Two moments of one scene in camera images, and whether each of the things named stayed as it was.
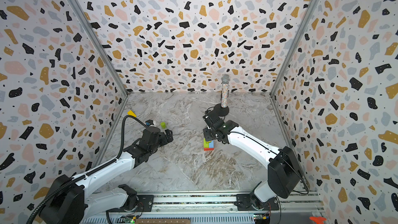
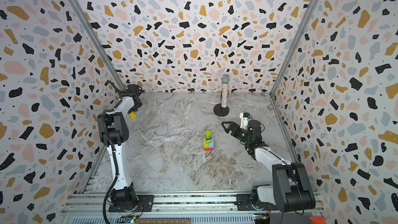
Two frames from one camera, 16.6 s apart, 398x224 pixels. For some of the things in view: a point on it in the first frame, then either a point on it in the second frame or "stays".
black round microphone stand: x=221 y=111 stays
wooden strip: x=163 y=221 stays
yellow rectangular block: x=131 y=113 stays
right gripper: x=210 y=135 → x=238 y=130
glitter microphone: x=225 y=81 stays
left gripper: x=169 y=135 → x=136 y=107
